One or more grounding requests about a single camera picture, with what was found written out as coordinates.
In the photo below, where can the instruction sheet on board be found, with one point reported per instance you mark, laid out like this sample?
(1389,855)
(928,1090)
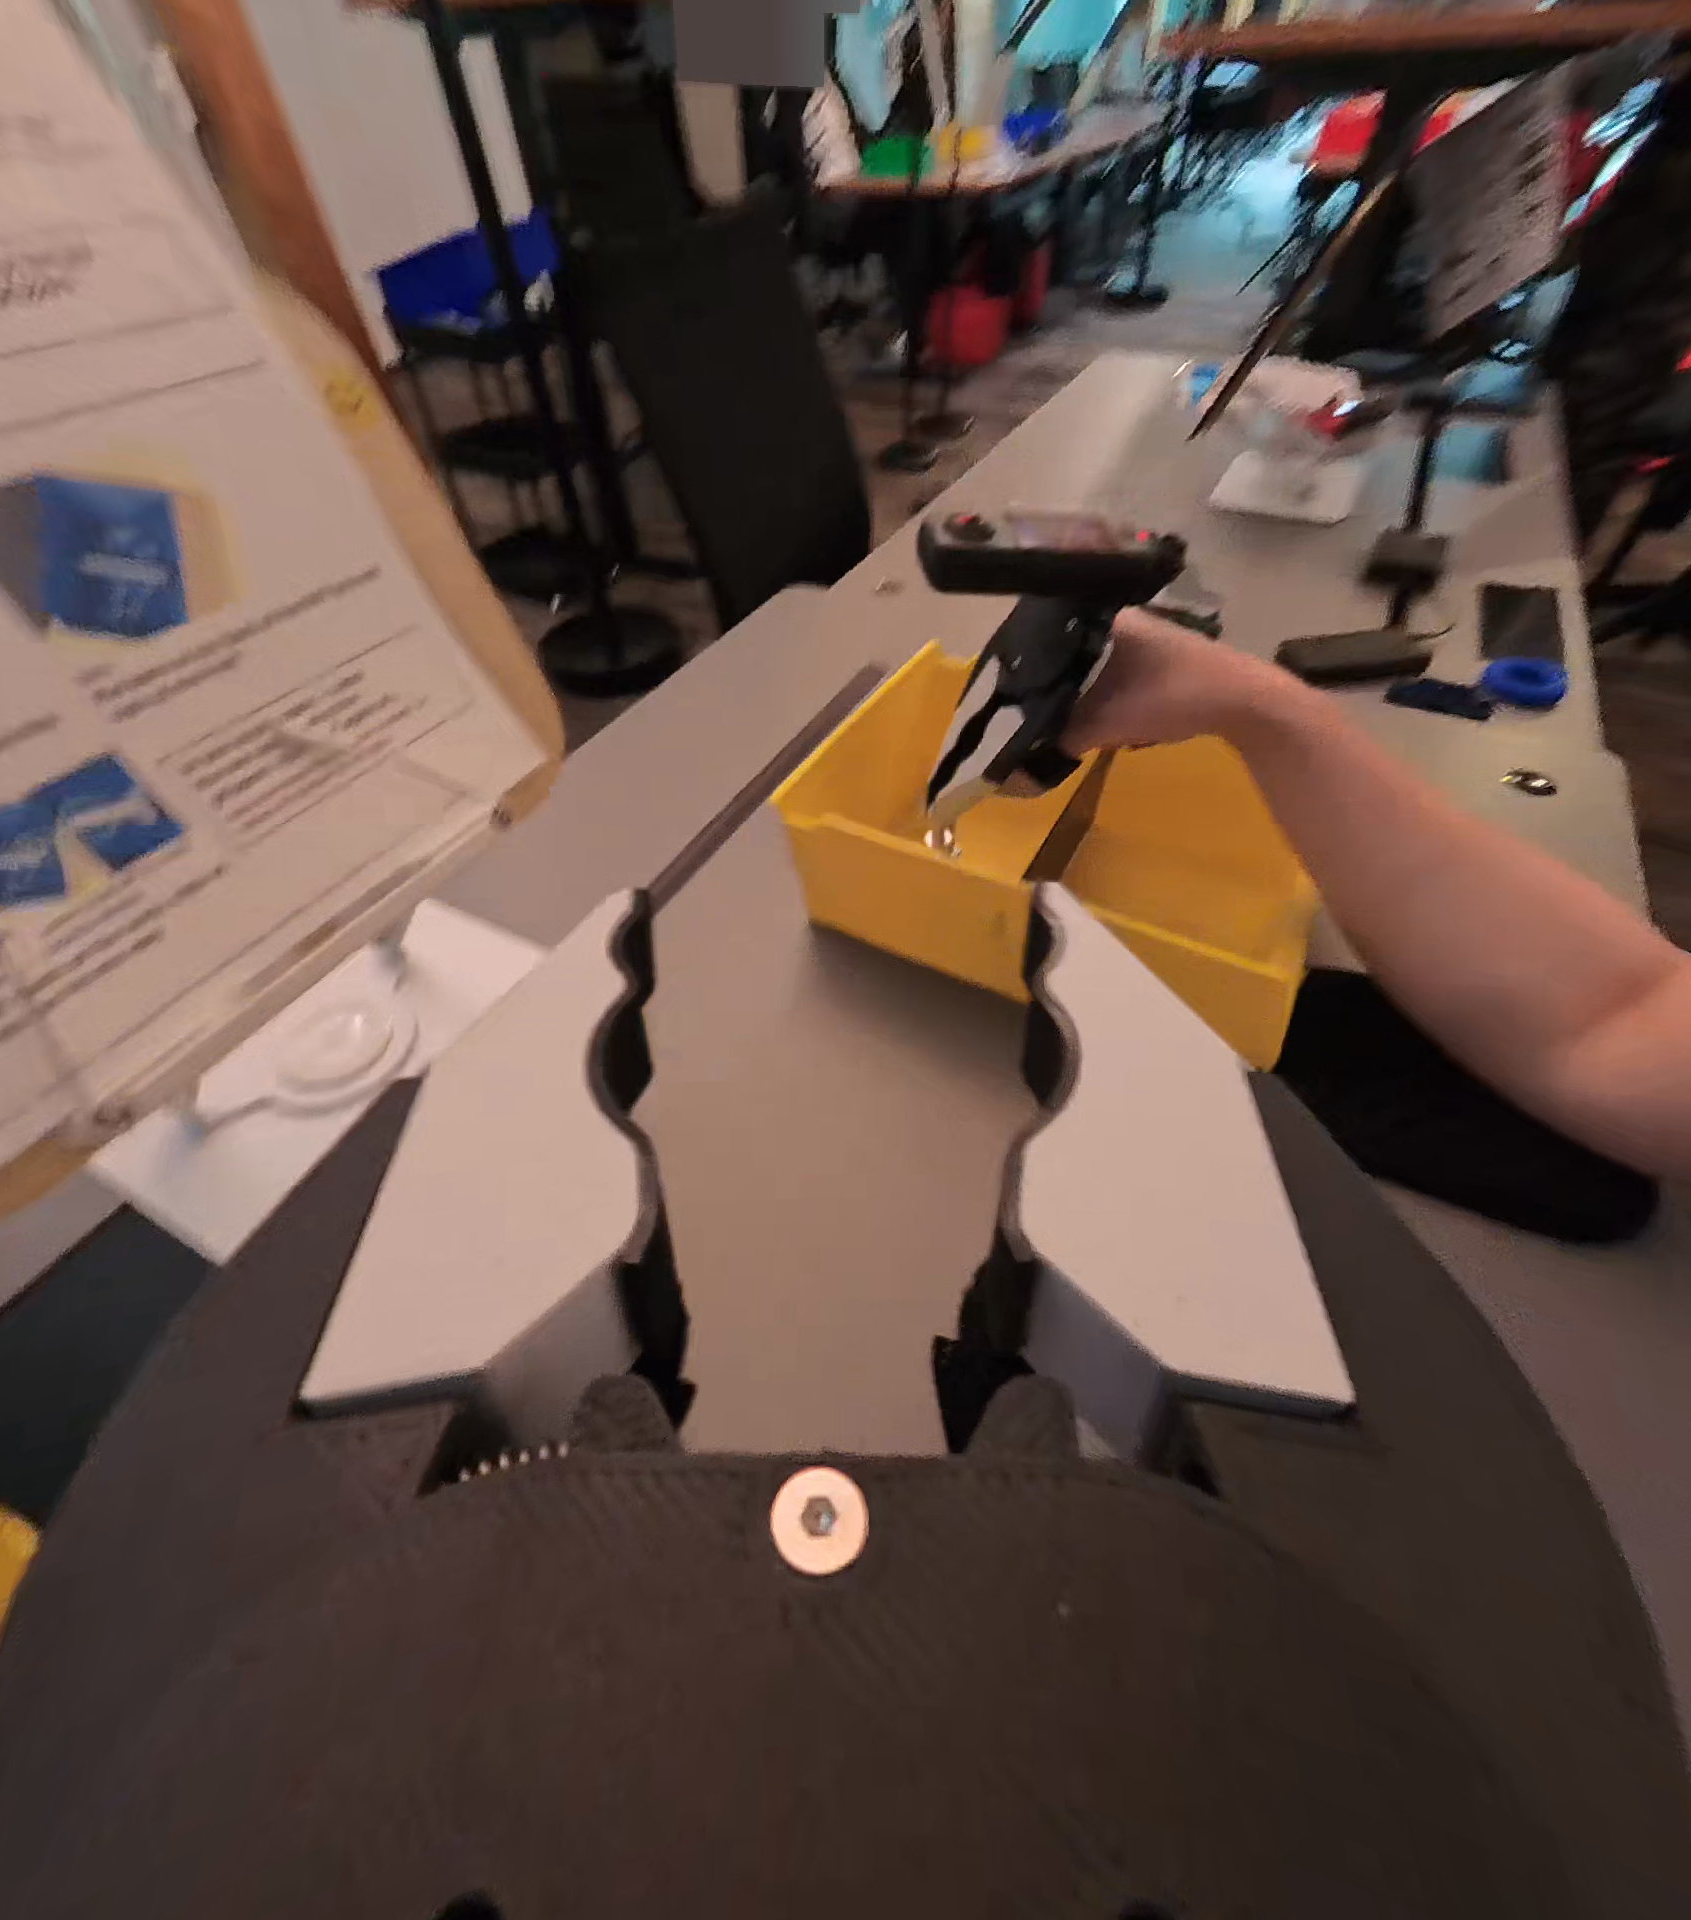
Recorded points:
(483,659)

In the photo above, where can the person's right hand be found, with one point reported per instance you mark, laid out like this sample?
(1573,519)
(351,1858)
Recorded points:
(1176,690)

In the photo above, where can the dark desk mat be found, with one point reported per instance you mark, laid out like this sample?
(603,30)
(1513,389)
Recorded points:
(34,1396)

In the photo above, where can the wooden standing desk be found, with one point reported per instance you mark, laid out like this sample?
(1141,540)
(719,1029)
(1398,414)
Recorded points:
(1386,32)

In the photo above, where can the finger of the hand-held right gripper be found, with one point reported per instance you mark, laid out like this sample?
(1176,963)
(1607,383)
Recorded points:
(1025,758)
(961,749)

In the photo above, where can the black round base stand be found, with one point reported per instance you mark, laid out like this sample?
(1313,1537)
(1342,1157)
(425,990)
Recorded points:
(603,653)

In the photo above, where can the black mesh office chair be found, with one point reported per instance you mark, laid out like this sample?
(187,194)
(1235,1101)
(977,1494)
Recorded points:
(725,419)

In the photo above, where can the black flat bracket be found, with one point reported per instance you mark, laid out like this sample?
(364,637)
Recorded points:
(1430,698)

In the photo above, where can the blue storage crate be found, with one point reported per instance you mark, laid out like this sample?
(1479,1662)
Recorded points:
(470,271)

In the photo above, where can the black bin divider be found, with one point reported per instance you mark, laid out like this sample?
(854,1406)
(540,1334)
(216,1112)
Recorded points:
(1070,819)

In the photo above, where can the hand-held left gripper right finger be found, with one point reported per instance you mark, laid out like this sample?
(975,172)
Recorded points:
(1176,1200)

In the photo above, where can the black textured pad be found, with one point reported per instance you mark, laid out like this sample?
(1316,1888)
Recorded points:
(1461,1110)

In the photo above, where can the person's right forearm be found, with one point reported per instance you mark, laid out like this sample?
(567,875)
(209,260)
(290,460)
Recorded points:
(1534,990)

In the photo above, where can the green plastic bin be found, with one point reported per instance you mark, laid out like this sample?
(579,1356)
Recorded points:
(893,156)

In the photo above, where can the steel hex nut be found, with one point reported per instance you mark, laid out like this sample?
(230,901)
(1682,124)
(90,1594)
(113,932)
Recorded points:
(945,839)

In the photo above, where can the red tote bag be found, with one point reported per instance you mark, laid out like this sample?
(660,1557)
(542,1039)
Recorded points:
(973,323)

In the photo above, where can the tilted printed sheet board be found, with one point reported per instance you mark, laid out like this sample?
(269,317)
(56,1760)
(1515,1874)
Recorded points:
(1491,210)

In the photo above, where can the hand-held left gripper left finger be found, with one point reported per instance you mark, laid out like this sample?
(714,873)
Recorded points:
(514,1200)

